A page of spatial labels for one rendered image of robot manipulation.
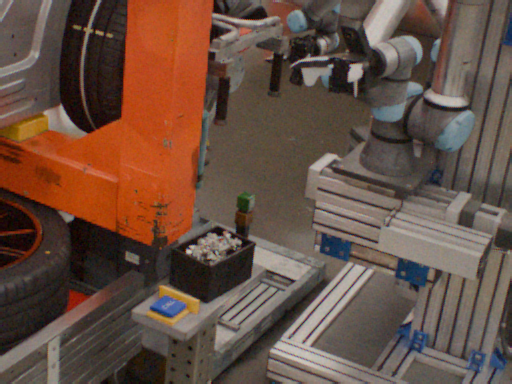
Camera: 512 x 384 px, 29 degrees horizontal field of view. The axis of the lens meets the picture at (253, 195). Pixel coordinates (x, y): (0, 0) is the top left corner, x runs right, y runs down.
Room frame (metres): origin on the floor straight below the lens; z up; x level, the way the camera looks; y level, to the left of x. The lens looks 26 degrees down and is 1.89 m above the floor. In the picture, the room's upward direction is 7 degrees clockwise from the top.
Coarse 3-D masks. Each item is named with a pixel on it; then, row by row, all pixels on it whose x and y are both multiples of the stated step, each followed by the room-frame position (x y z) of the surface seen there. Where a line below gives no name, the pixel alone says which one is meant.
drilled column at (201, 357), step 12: (216, 324) 2.35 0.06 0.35; (192, 336) 2.28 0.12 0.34; (204, 336) 2.30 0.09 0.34; (168, 348) 2.32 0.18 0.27; (180, 348) 2.30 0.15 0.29; (192, 348) 2.29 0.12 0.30; (204, 348) 2.30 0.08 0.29; (168, 360) 2.31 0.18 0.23; (180, 360) 2.30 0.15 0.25; (192, 360) 2.28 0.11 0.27; (204, 360) 2.31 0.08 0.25; (168, 372) 2.31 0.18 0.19; (180, 372) 2.29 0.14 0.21; (192, 372) 2.28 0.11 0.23; (204, 372) 2.32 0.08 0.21
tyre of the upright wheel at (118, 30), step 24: (72, 0) 2.97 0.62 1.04; (96, 0) 2.94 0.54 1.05; (120, 0) 2.92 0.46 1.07; (72, 24) 2.93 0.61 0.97; (96, 24) 2.90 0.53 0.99; (120, 24) 2.87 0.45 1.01; (72, 48) 2.90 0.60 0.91; (96, 48) 2.86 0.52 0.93; (120, 48) 2.85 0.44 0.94; (72, 72) 2.89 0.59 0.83; (96, 72) 2.85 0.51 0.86; (120, 72) 2.85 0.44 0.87; (72, 96) 2.91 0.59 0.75; (96, 96) 2.86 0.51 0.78; (120, 96) 2.86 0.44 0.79; (72, 120) 2.98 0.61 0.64; (96, 120) 2.91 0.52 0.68
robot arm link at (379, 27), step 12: (384, 0) 2.39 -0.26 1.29; (396, 0) 2.38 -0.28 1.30; (408, 0) 2.40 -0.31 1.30; (372, 12) 2.38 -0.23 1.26; (384, 12) 2.36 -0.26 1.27; (396, 12) 2.37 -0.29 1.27; (372, 24) 2.35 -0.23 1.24; (384, 24) 2.35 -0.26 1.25; (396, 24) 2.37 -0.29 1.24; (372, 36) 2.33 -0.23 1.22; (384, 36) 2.34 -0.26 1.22; (324, 84) 2.30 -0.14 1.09
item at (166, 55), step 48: (144, 0) 2.47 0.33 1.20; (192, 0) 2.47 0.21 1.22; (144, 48) 2.46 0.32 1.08; (192, 48) 2.48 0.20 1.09; (144, 96) 2.46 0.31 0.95; (192, 96) 2.50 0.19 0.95; (144, 144) 2.45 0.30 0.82; (192, 144) 2.52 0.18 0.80; (144, 192) 2.44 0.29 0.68; (192, 192) 2.54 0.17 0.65; (144, 240) 2.44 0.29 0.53
